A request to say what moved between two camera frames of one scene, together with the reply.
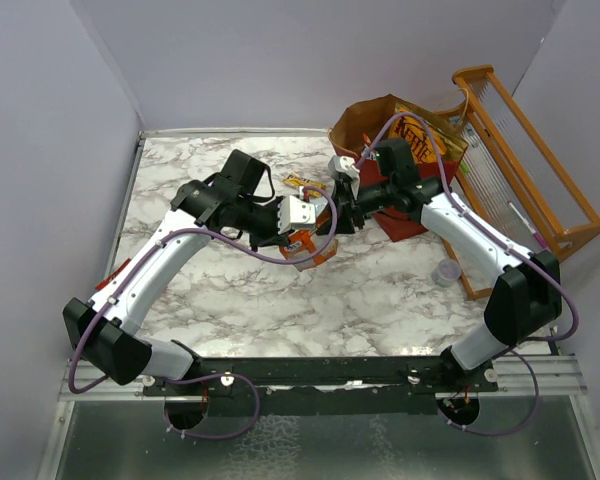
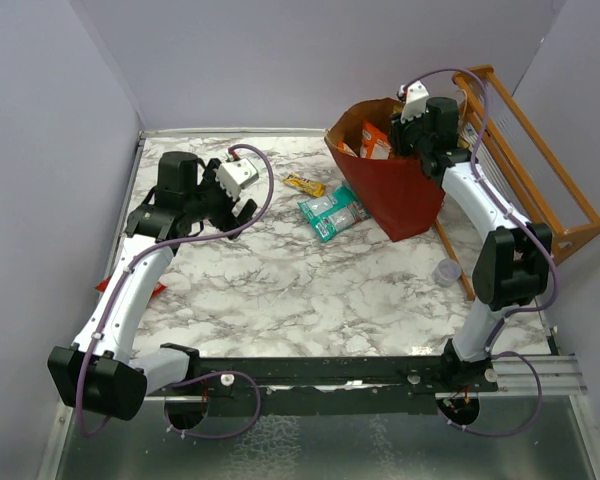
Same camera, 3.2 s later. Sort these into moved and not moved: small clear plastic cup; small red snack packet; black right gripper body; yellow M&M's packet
Moved: black right gripper body
Not moved: small clear plastic cup; yellow M&M's packet; small red snack packet
